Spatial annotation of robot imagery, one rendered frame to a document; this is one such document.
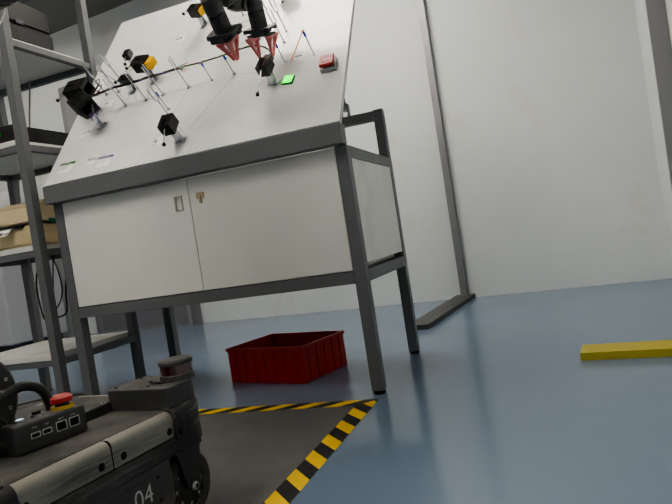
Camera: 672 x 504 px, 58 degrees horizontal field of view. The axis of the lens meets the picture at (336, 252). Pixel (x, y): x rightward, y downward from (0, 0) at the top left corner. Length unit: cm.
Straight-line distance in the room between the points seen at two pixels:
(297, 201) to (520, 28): 239
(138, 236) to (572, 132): 260
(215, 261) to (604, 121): 254
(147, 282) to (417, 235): 223
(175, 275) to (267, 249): 37
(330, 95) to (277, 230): 47
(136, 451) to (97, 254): 135
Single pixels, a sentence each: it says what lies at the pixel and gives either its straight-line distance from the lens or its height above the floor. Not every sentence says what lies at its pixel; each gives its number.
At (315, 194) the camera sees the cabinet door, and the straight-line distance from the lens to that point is 196.
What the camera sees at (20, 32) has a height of 152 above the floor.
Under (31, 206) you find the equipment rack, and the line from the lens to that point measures 254.
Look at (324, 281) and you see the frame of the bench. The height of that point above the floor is 38.
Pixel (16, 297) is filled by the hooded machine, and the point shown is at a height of 43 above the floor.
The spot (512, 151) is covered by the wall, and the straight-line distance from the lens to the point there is 393.
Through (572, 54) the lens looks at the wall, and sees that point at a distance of 396.
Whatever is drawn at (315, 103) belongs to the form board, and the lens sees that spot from 202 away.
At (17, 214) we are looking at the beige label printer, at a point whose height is 79.
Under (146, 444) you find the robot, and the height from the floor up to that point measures 21.
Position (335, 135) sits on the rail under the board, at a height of 83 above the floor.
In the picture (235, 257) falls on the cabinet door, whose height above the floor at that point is 50.
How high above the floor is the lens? 51
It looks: 1 degrees down
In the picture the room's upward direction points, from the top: 9 degrees counter-clockwise
